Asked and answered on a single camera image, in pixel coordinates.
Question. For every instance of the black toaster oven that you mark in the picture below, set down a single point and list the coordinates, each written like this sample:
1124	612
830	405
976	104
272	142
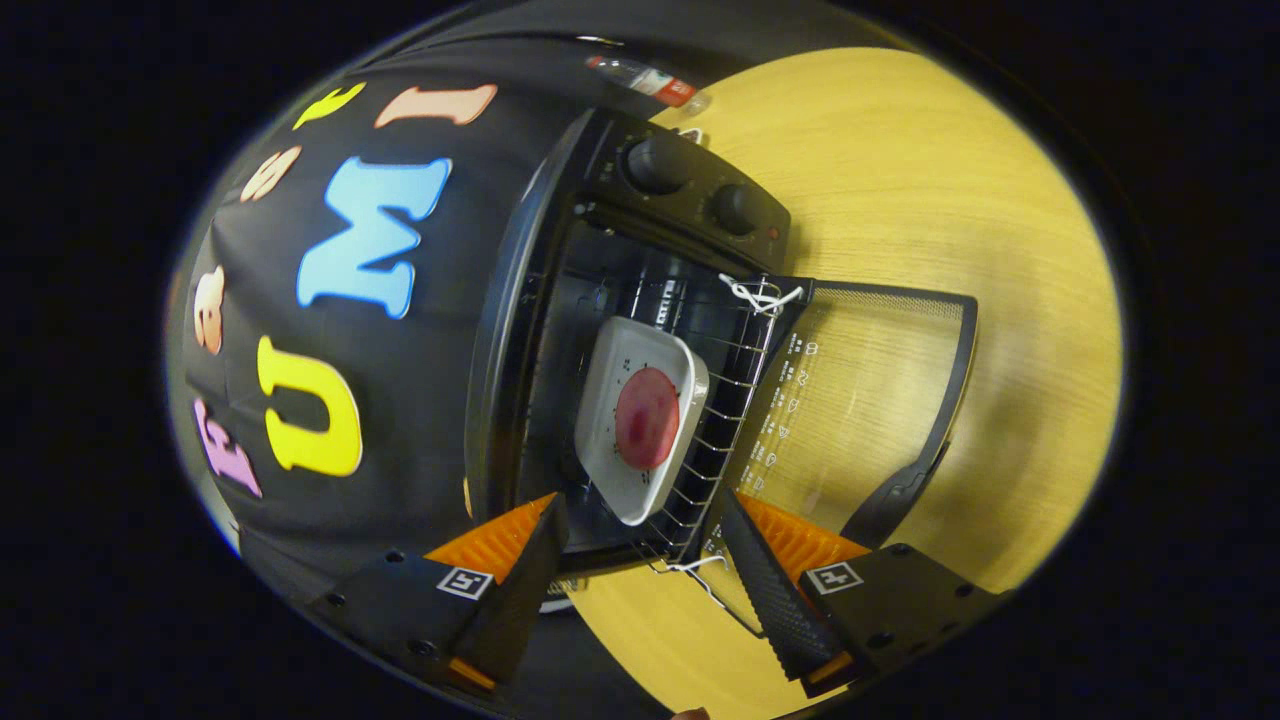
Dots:
700	190

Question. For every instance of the red label water bottle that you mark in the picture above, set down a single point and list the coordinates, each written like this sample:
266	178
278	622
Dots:
660	85

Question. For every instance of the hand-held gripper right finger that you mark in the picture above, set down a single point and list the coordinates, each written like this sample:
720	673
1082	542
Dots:
775	600

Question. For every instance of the pink ham slice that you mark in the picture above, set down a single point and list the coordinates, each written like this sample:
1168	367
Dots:
647	420

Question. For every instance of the white square plate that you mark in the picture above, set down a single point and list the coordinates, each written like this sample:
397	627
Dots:
620	360

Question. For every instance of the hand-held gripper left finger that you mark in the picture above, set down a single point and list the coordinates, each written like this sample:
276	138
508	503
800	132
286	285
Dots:
520	600

